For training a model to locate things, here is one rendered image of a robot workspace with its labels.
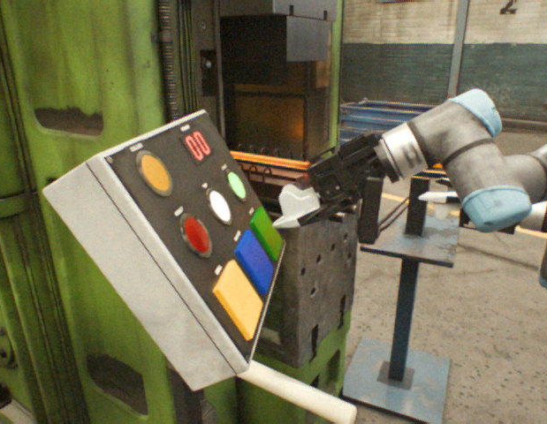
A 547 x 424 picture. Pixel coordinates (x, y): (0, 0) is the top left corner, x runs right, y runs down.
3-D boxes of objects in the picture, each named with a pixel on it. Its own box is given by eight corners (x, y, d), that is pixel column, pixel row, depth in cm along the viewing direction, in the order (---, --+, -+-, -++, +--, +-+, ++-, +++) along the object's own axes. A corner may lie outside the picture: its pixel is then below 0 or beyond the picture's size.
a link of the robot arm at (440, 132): (509, 123, 54) (476, 73, 57) (428, 162, 57) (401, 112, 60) (505, 146, 61) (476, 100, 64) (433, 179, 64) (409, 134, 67)
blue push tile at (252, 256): (275, 267, 65) (250, 227, 63) (267, 293, 58) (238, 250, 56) (265, 272, 66) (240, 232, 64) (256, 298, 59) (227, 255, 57)
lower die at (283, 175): (322, 190, 122) (324, 162, 119) (286, 211, 106) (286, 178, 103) (212, 170, 143) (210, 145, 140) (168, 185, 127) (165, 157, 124)
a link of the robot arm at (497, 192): (565, 201, 55) (522, 133, 59) (508, 215, 50) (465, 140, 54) (520, 227, 61) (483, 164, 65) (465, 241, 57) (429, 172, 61)
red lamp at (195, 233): (220, 247, 51) (218, 215, 50) (193, 262, 48) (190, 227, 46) (201, 242, 53) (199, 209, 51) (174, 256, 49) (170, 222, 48)
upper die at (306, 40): (327, 60, 109) (329, 20, 106) (286, 62, 94) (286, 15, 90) (206, 59, 130) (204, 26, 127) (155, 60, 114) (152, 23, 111)
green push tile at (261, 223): (284, 241, 74) (262, 205, 73) (277, 260, 68) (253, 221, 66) (275, 245, 75) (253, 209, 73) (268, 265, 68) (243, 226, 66)
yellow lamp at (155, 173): (181, 188, 49) (178, 152, 48) (150, 200, 45) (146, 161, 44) (163, 185, 51) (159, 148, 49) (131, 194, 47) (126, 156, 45)
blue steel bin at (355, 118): (447, 164, 518) (455, 104, 492) (423, 178, 459) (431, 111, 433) (360, 150, 586) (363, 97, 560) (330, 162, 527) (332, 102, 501)
